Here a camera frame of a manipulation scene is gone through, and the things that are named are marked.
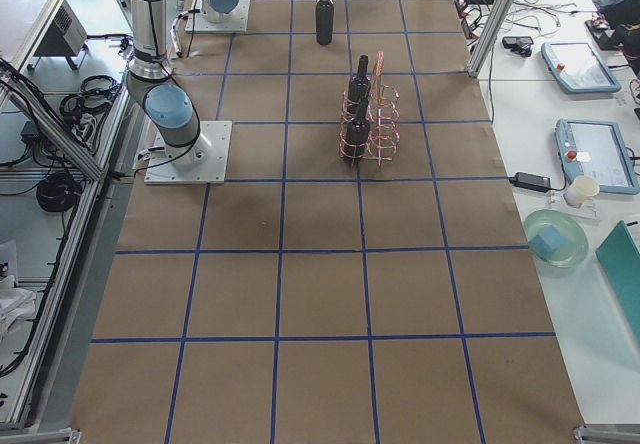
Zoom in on copper wire wine basket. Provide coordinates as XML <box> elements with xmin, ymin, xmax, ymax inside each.
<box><xmin>339</xmin><ymin>51</ymin><xmax>400</xmax><ymax>165</ymax></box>

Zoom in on coiled black cables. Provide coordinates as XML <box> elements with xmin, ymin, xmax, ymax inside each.
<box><xmin>35</xmin><ymin>171</ymin><xmax>81</xmax><ymax>214</ymax></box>

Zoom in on teal book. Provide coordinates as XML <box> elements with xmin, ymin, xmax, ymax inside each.
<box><xmin>596</xmin><ymin>221</ymin><xmax>639</xmax><ymax>339</ymax></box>

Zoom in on grey control box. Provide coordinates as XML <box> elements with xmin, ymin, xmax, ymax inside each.
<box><xmin>27</xmin><ymin>0</ymin><xmax>88</xmax><ymax>70</ymax></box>

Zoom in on dark wine bottle under handle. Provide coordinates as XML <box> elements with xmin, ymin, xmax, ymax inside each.
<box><xmin>347</xmin><ymin>55</ymin><xmax>371</xmax><ymax>104</ymax></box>

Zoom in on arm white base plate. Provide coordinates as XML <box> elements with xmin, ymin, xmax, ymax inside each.
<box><xmin>185</xmin><ymin>0</ymin><xmax>251</xmax><ymax>34</ymax></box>
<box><xmin>143</xmin><ymin>121</ymin><xmax>233</xmax><ymax>185</ymax></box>

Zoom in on dark wine bottle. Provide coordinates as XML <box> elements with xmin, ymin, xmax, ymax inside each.
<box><xmin>343</xmin><ymin>98</ymin><xmax>371</xmax><ymax>163</ymax></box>
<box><xmin>347</xmin><ymin>55</ymin><xmax>371</xmax><ymax>104</ymax></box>
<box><xmin>315</xmin><ymin>0</ymin><xmax>334</xmax><ymax>46</ymax></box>

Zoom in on dark wine bottle in basket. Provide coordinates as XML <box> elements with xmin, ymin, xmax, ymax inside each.
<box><xmin>343</xmin><ymin>98</ymin><xmax>371</xmax><ymax>163</ymax></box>

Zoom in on far teach pendant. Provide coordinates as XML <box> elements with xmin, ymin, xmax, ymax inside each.
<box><xmin>541</xmin><ymin>42</ymin><xmax>621</xmax><ymax>94</ymax></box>

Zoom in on teach pendant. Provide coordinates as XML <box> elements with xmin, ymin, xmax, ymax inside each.
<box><xmin>541</xmin><ymin>42</ymin><xmax>621</xmax><ymax>94</ymax></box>
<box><xmin>555</xmin><ymin>119</ymin><xmax>639</xmax><ymax>195</ymax></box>

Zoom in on green glass plate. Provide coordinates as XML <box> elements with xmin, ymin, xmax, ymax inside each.
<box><xmin>523</xmin><ymin>209</ymin><xmax>589</xmax><ymax>268</ymax></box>

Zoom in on near teach pendant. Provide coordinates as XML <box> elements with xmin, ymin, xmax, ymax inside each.
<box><xmin>555</xmin><ymin>119</ymin><xmax>639</xmax><ymax>195</ymax></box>

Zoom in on white paper cup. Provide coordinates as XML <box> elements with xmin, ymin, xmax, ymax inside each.
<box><xmin>564</xmin><ymin>175</ymin><xmax>600</xmax><ymax>208</ymax></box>

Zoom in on aluminium frame post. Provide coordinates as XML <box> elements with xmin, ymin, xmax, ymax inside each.
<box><xmin>466</xmin><ymin>0</ymin><xmax>513</xmax><ymax>78</ymax></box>

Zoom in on blue foam cube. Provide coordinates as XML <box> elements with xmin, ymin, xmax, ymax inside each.
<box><xmin>529</xmin><ymin>225</ymin><xmax>568</xmax><ymax>260</ymax></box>

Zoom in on black power brick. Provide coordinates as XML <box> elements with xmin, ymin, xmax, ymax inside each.
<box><xmin>509</xmin><ymin>172</ymin><xmax>551</xmax><ymax>193</ymax></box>

